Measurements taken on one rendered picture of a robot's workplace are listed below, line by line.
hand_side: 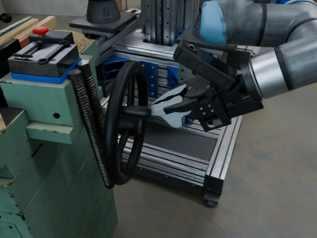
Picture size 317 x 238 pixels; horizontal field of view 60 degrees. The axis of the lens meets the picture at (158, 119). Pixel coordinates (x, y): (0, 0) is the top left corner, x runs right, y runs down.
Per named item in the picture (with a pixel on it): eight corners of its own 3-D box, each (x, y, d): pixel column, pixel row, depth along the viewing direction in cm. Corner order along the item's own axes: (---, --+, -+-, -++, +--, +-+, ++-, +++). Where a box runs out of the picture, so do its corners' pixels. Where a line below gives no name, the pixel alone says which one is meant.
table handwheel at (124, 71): (157, 88, 82) (140, 187, 75) (94, 81, 85) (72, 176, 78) (138, 36, 54) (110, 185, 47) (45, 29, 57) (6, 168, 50)
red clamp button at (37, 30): (44, 36, 54) (42, 30, 53) (30, 35, 54) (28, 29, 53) (51, 30, 56) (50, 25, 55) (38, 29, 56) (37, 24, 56)
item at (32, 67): (61, 84, 50) (54, 55, 46) (7, 78, 51) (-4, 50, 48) (89, 54, 60) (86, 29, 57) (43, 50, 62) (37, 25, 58)
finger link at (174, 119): (156, 138, 56) (198, 125, 51) (141, 116, 53) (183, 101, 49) (160, 128, 58) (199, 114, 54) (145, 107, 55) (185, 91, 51)
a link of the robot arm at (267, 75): (277, 61, 40) (271, 39, 46) (246, 72, 42) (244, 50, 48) (292, 100, 44) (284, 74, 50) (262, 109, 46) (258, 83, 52)
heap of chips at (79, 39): (79, 52, 75) (77, 38, 73) (33, 47, 77) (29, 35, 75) (92, 39, 82) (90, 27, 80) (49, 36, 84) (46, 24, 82)
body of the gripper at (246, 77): (201, 134, 52) (266, 114, 46) (179, 99, 48) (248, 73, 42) (204, 110, 57) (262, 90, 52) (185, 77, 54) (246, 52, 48)
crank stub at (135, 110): (153, 108, 54) (150, 121, 54) (124, 105, 55) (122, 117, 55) (151, 105, 52) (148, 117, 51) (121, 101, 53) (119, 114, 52)
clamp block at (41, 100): (72, 128, 54) (63, 89, 49) (11, 120, 56) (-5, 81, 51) (100, 89, 65) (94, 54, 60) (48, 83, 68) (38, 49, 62)
